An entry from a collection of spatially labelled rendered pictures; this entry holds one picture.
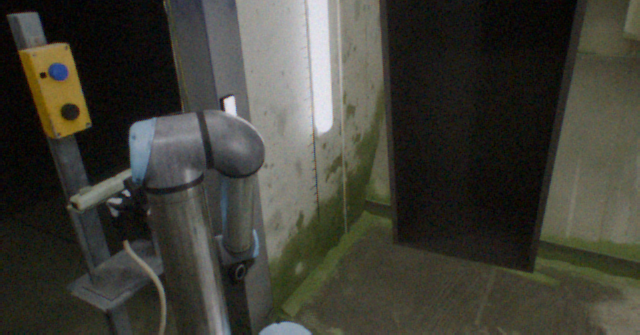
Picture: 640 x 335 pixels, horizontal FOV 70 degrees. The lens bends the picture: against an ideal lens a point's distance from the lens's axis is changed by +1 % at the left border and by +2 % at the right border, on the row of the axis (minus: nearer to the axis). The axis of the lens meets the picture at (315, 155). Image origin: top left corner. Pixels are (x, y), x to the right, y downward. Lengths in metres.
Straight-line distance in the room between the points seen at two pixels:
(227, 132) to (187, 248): 0.24
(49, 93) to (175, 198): 0.72
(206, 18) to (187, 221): 0.94
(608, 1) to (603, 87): 0.47
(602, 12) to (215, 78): 2.21
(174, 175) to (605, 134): 2.57
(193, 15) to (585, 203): 2.29
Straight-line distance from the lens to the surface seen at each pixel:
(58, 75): 1.52
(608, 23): 3.13
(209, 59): 1.72
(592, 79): 3.13
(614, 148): 3.04
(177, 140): 0.87
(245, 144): 0.90
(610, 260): 2.99
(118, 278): 1.71
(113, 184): 1.54
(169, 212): 0.91
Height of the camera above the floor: 1.76
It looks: 24 degrees down
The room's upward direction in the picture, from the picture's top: 4 degrees counter-clockwise
